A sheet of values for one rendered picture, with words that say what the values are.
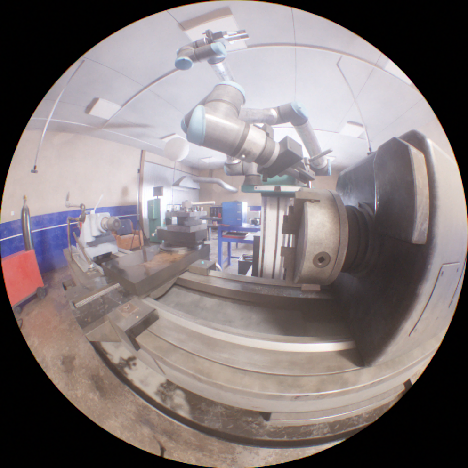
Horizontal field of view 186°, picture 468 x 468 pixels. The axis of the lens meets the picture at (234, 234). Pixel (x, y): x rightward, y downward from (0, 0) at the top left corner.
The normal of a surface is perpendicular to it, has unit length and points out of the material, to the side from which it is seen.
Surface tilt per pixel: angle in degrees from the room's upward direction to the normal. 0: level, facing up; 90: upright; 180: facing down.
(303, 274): 120
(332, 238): 80
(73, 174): 90
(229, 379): 0
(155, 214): 90
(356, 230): 68
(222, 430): 0
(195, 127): 129
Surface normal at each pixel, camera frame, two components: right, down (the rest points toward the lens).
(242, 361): 0.01, -0.98
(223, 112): 0.51, 0.09
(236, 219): -0.30, 0.17
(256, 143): 0.22, 0.54
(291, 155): -0.15, 0.98
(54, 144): 0.95, 0.07
